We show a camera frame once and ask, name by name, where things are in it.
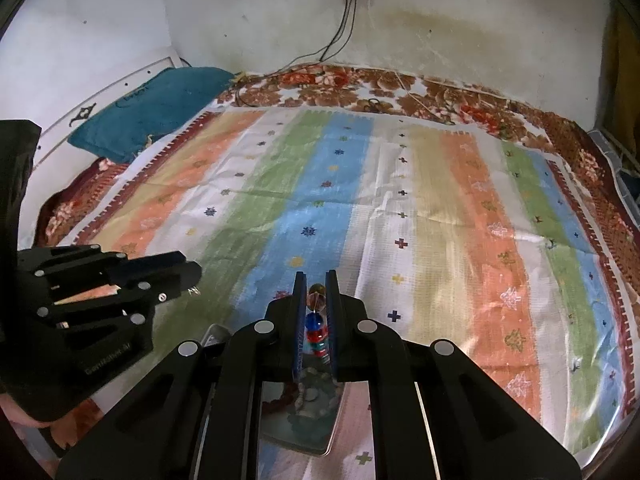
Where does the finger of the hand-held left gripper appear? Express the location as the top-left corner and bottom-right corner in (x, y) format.
(17, 244), (202, 302)
(39, 276), (199, 333)

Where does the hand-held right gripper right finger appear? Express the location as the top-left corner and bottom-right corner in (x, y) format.
(325, 269), (583, 480)

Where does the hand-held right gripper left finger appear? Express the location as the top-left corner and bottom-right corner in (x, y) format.
(55, 271), (307, 480)

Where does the multicolour glass bead bracelet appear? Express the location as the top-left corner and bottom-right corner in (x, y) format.
(304, 283), (332, 362)

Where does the pink rimmed mirror tray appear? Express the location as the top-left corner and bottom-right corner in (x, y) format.
(199, 324), (352, 457)

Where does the striped woven mat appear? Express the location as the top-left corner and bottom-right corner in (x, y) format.
(75, 107), (632, 480)

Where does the teal pillow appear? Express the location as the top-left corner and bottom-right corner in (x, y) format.
(67, 66), (237, 165)

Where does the white bed headboard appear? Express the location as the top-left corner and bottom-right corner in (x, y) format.
(30, 44), (182, 173)

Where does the brown floral bedsheet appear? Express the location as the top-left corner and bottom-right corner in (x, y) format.
(34, 64), (632, 261)

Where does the grey plastic cover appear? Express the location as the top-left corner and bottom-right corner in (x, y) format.
(589, 129), (640, 198)

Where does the yellow cloth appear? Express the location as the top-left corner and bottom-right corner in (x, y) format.
(607, 7), (640, 128)

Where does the black power cable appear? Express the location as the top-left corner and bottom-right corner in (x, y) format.
(320, 0), (362, 63)
(234, 0), (351, 107)

